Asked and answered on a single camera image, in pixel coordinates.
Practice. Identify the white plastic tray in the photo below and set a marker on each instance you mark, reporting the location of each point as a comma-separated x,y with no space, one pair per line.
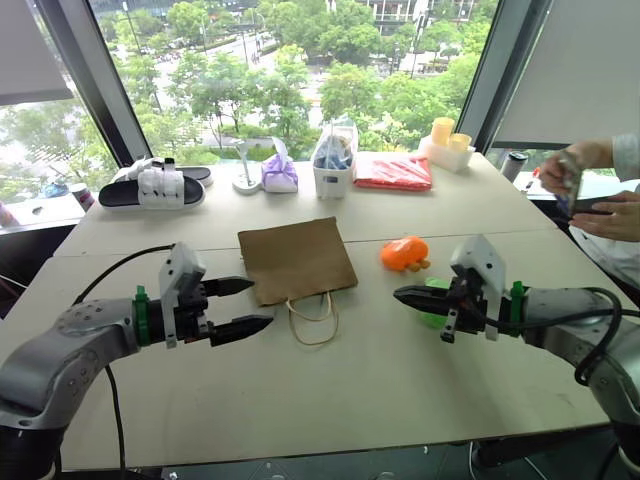
447,157

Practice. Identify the blue small object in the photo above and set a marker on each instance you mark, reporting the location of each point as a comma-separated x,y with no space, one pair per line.
54,190

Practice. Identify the red and white can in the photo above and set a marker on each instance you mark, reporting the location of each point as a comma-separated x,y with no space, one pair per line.
84,197

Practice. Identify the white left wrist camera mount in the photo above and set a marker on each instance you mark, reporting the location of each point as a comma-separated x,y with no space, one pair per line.
181,262

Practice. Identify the white basket with blue items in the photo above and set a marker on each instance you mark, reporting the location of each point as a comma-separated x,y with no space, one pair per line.
330,177

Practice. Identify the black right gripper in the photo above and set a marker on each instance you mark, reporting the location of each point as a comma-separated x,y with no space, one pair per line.
470,310

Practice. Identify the grey pouch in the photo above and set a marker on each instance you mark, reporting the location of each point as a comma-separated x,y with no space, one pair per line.
572,187

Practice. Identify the person's left hand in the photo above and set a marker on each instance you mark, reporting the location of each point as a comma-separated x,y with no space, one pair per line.
617,220

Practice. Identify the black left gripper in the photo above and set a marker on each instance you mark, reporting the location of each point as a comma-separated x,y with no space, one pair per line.
192,312

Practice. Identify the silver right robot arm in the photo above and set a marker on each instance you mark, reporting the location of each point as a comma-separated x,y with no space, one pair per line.
565,312

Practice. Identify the red plastic package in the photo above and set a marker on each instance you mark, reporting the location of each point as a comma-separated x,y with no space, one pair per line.
392,172

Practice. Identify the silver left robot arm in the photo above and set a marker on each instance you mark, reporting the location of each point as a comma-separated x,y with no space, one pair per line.
60,345

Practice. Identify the dark window frame post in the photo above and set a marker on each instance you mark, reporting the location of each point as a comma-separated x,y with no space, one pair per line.
95,80
495,65

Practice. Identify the white side table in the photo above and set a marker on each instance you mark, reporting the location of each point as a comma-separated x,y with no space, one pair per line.
40,212

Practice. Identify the person's white garment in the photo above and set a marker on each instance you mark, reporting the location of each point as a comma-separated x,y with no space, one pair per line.
610,260

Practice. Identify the tall yellow cup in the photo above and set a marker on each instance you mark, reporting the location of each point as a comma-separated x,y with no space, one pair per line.
442,132

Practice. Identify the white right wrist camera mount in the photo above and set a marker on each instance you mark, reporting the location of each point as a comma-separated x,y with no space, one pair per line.
482,260

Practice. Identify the orange plush toy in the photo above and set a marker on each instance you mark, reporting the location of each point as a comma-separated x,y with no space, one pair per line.
402,252

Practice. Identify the person's white sleeve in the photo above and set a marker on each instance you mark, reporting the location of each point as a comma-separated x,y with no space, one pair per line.
627,155

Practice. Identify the person's right hand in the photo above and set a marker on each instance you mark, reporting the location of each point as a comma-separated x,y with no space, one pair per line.
590,155

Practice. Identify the grey tumbler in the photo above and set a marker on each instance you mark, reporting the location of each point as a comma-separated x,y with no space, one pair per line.
514,167

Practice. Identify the white hook stand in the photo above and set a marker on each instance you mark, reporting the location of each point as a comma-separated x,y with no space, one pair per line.
246,182

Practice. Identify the brown paper bag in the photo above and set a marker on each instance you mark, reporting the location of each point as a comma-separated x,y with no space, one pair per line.
297,260

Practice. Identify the green object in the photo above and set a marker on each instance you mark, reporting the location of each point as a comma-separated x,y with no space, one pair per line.
432,320

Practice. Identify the purple tissue pack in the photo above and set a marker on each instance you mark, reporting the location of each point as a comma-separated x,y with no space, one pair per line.
279,175

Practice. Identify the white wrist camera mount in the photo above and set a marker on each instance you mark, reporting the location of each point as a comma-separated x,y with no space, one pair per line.
181,262
482,260

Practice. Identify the short yellow cup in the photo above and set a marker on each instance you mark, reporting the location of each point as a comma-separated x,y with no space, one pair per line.
460,142

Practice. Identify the grey roller blind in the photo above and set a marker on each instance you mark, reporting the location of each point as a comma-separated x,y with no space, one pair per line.
575,70
27,50

